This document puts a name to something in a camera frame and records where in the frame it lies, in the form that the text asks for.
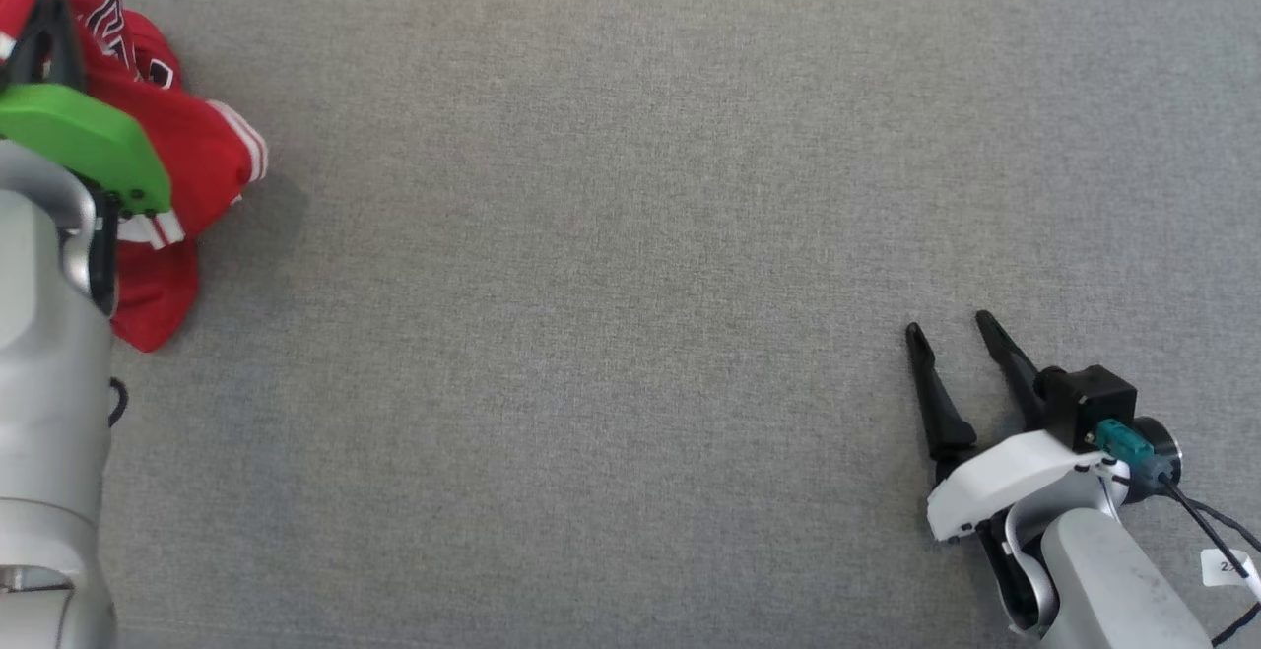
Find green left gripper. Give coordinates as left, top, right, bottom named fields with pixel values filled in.
left=0, top=0, right=174, bottom=218

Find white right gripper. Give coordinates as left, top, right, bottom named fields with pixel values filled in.
left=904, top=310, right=1130, bottom=545

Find red jersey shirt white sleeves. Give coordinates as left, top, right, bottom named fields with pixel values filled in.
left=0, top=0, right=269, bottom=248

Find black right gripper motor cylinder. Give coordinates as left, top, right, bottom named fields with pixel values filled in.
left=1121, top=417, right=1183, bottom=504

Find grey fabric sofa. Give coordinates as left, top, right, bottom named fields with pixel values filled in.
left=0, top=0, right=1261, bottom=649

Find teal right camera connector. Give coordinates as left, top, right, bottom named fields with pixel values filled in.
left=1095, top=419, right=1155, bottom=469

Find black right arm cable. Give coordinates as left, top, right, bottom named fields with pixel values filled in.
left=1161, top=475, right=1261, bottom=648

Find white printed cable label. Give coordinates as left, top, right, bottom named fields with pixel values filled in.
left=1201, top=549, right=1258, bottom=589

